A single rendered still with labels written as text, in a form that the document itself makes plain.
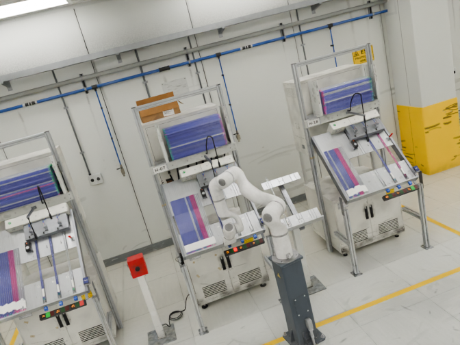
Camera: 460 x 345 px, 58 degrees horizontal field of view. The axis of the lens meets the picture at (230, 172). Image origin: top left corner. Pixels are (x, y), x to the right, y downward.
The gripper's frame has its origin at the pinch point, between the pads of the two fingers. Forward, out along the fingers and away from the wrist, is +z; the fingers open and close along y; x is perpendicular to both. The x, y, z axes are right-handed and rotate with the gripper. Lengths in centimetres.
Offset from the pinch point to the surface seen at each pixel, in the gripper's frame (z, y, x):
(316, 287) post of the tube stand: 57, 66, -43
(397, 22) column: 29, 296, 213
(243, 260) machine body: 51, 13, 0
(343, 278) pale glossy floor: 57, 92, -44
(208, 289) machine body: 63, -25, -11
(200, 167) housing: -5, 0, 74
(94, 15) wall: -20, -50, 291
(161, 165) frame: -16, -32, 80
